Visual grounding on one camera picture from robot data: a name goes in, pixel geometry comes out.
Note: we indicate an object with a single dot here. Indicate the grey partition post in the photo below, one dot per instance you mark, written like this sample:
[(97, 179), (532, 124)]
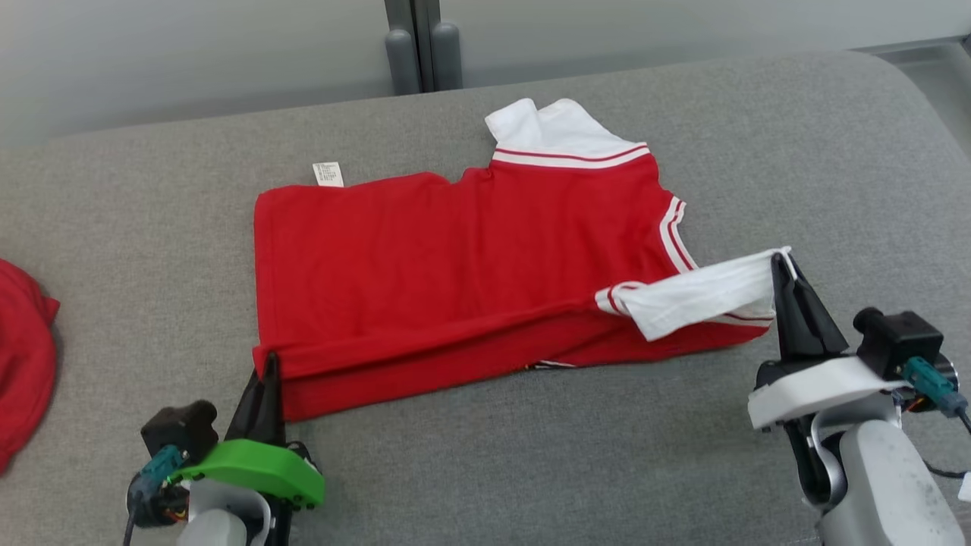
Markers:
[(413, 30)]

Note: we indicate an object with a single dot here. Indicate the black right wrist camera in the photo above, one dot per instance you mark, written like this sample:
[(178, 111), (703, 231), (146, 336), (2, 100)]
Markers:
[(899, 337)]

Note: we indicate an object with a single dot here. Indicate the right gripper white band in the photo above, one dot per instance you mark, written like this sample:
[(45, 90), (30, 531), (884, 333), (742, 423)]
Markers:
[(819, 383)]

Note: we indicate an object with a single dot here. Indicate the grey floor rail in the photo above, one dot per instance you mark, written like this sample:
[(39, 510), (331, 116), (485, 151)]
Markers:
[(918, 47)]

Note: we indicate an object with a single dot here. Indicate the red shirt with white sleeves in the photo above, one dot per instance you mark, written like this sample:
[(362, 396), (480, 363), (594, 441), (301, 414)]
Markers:
[(417, 265)]

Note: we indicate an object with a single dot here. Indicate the red shorts with white stripe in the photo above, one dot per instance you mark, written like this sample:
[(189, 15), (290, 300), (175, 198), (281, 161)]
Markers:
[(23, 364)]

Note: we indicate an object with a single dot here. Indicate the grey fabric sofa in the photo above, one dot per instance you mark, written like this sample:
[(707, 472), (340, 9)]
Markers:
[(485, 470)]

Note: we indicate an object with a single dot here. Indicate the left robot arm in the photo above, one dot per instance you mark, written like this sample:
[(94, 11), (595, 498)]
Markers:
[(216, 531)]

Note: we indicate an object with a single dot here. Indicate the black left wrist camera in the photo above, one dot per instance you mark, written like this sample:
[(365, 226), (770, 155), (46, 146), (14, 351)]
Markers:
[(178, 428)]

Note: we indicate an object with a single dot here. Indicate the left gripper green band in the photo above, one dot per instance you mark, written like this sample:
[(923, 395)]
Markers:
[(258, 466)]

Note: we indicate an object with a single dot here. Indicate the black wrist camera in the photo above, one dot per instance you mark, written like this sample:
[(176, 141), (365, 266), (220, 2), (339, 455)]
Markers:
[(899, 337), (178, 428)]

